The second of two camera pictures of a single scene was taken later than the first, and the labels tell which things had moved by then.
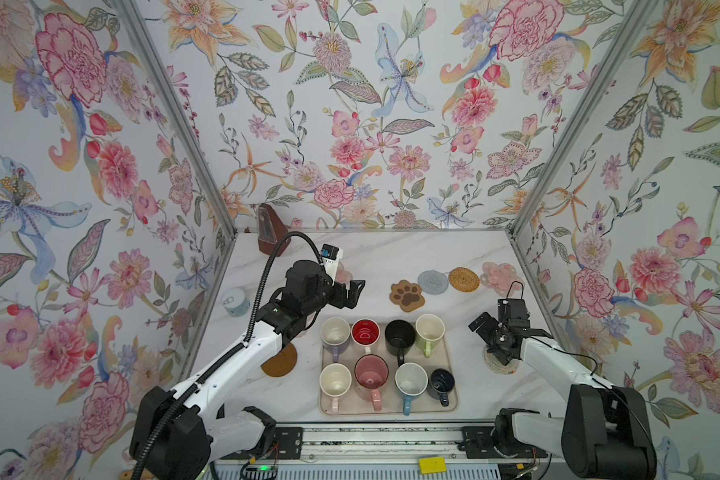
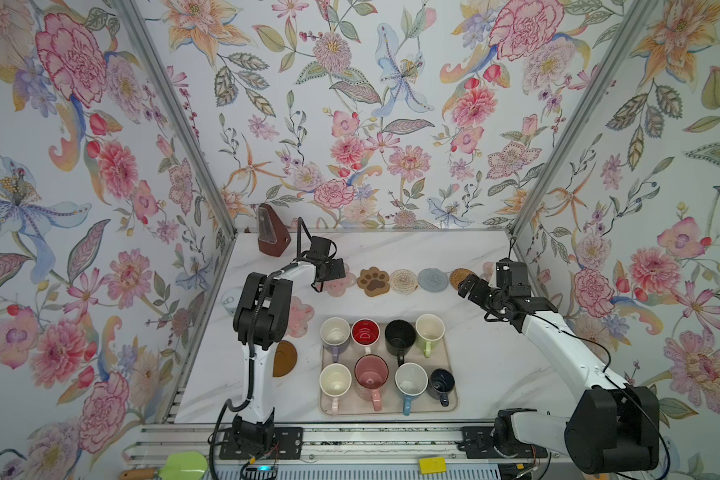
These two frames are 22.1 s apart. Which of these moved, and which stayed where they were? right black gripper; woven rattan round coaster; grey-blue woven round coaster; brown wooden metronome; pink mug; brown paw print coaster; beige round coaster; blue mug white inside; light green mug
Moved: right black gripper; brown paw print coaster; beige round coaster
Stayed: pink mug; grey-blue woven round coaster; blue mug white inside; woven rattan round coaster; brown wooden metronome; light green mug
